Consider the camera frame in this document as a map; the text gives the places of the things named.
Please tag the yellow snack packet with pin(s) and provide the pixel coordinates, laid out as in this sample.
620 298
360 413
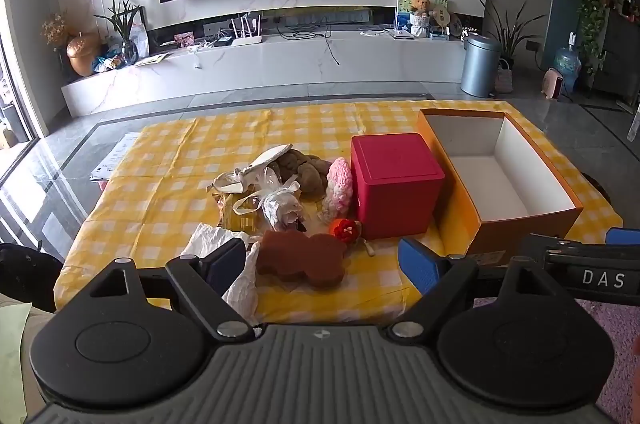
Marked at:
235 219

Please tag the white plastic bag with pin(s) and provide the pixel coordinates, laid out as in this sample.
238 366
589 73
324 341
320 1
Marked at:
210 239

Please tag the orange cardboard box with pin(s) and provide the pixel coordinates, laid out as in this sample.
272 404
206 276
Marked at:
505 234

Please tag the white marble tv console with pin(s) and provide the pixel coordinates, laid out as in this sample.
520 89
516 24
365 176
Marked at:
280 64

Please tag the pink photo frame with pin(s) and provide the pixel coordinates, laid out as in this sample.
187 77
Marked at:
184 40

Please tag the pale booklet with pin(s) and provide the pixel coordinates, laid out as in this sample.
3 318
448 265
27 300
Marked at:
150 59

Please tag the blue snack bags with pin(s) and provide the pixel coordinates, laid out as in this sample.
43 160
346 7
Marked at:
106 63

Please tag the orange red crocheted toy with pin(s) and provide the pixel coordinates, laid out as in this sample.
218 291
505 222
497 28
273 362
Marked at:
344 231

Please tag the white basket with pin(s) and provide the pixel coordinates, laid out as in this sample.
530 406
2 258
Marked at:
505 79

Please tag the pink white crocheted toy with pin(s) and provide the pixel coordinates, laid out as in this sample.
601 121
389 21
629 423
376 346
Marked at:
339 184

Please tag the blue water jug with pump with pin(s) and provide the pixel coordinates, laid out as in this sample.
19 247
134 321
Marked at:
567 64

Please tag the dried flower bunch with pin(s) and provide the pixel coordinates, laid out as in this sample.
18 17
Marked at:
54 29

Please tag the clear plastic bag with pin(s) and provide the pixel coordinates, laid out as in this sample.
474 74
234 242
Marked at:
280 204

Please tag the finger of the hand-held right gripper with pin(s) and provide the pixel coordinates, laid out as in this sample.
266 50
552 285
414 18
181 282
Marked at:
624 236
600 276

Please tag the dark cabinet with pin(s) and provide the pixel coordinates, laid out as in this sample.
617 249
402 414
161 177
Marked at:
620 54

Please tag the white upright strip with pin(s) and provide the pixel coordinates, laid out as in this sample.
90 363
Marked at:
635 114

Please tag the white flat box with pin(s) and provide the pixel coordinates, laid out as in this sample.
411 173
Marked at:
402 35

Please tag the wall socket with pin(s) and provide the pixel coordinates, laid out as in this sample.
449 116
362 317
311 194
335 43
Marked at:
532 45

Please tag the green plant in glass vase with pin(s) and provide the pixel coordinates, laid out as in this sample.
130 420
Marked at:
124 24

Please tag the pothos plant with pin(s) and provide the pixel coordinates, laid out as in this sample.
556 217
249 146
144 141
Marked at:
592 4

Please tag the long-leaf potted plant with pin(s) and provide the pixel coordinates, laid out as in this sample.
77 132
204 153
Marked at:
510 39

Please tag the blue green picture board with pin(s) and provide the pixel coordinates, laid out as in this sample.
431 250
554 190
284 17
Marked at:
402 12

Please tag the red cube box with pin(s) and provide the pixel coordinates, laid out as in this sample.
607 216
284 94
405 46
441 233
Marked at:
395 184

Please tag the brown sponge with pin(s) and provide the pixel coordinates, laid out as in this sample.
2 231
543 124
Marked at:
305 261

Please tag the teddy bear bouquet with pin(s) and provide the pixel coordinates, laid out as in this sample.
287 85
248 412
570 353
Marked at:
421 19

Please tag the small white figure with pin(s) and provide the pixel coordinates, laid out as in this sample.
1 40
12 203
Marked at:
470 34

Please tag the white papers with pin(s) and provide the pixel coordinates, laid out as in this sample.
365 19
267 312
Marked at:
115 154

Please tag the golden acorn jar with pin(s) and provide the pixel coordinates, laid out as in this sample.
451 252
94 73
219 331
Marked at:
82 54

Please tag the yellow checkered tablecloth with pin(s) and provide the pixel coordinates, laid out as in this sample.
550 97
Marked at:
165 174

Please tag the grey metal trash can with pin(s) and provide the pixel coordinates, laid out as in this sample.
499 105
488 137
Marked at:
480 67

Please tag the white canvas pouch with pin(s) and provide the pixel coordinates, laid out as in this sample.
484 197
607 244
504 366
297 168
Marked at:
265 159

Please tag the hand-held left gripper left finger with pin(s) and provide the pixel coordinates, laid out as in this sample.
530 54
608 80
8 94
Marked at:
225 264

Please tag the pale green cloth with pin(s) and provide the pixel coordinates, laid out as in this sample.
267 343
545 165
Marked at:
12 354

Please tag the black bag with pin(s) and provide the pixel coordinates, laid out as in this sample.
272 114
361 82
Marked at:
27 274

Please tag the white plastic package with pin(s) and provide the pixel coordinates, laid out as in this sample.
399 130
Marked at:
140 39

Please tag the pink space heater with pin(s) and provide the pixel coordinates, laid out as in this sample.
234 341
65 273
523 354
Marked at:
552 84

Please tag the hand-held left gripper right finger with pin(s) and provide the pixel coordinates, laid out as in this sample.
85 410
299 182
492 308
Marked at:
417 264

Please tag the white router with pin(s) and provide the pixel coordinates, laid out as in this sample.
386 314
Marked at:
245 39

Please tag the brown knitted plush toy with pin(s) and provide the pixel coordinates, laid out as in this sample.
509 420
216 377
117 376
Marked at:
307 171

